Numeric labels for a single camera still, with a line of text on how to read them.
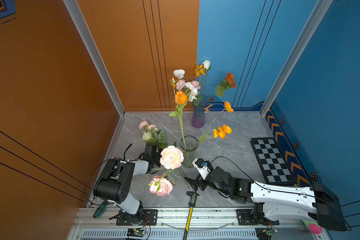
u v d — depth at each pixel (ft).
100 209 2.44
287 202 1.49
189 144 2.67
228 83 2.81
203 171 2.04
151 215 2.44
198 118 3.43
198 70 3.07
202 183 2.08
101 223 2.39
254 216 2.15
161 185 1.48
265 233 2.31
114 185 1.50
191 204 2.53
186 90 2.31
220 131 2.11
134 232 2.33
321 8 2.29
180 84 2.95
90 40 2.65
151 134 3.39
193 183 2.03
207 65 2.97
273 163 2.92
